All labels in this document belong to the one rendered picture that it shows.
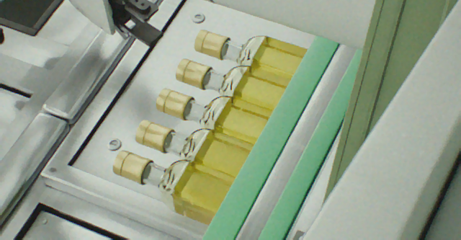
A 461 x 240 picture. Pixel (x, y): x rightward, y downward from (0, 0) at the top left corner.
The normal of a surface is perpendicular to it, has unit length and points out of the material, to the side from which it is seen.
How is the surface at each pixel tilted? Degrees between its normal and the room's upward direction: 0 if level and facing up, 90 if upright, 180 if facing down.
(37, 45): 90
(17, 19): 90
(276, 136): 90
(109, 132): 90
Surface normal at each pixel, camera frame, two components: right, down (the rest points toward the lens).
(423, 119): 0.11, -0.84
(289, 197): -0.07, -0.61
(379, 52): -0.38, 0.46
